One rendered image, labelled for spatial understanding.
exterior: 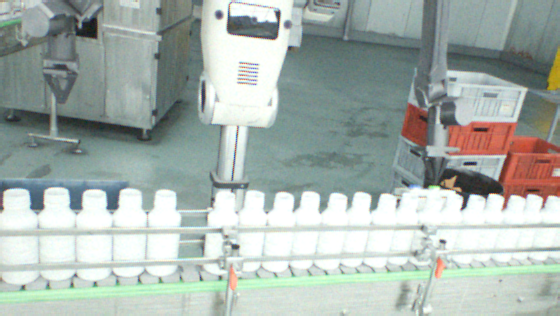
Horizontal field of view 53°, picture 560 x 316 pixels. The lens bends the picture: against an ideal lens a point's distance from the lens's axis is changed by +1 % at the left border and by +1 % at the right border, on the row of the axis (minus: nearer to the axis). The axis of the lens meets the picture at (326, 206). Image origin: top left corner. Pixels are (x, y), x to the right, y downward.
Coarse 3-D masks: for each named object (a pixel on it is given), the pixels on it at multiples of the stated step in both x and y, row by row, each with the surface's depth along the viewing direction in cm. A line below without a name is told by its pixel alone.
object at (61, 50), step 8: (48, 40) 120; (56, 40) 120; (64, 40) 120; (72, 40) 122; (48, 48) 121; (56, 48) 120; (64, 48) 121; (72, 48) 122; (48, 56) 122; (56, 56) 121; (64, 56) 122; (72, 56) 123; (48, 64) 119; (64, 64) 120; (72, 64) 121
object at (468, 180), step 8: (448, 168) 329; (456, 168) 330; (464, 168) 329; (424, 176) 308; (448, 176) 331; (464, 176) 330; (472, 176) 329; (480, 176) 326; (488, 176) 323; (424, 184) 310; (440, 184) 295; (456, 184) 332; (464, 184) 331; (472, 184) 330; (480, 184) 327; (488, 184) 322; (496, 184) 317; (456, 192) 291; (464, 192) 332; (488, 192) 322; (496, 192) 315; (464, 200) 292; (464, 208) 294
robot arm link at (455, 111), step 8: (416, 88) 140; (448, 88) 143; (416, 96) 142; (424, 96) 139; (440, 96) 144; (448, 96) 141; (456, 96) 137; (424, 104) 141; (432, 104) 140; (440, 104) 138; (448, 104) 136; (456, 104) 134; (464, 104) 135; (440, 112) 139; (448, 112) 137; (456, 112) 134; (464, 112) 136; (472, 112) 137; (448, 120) 137; (456, 120) 135; (464, 120) 136
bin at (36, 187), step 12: (0, 180) 143; (12, 180) 145; (24, 180) 146; (36, 180) 147; (48, 180) 148; (60, 180) 149; (72, 180) 150; (84, 180) 152; (96, 180) 153; (108, 180) 154; (120, 180) 156; (0, 192) 141; (36, 192) 149; (72, 192) 152; (108, 192) 155; (0, 204) 141; (36, 204) 150; (72, 204) 153; (108, 204) 157
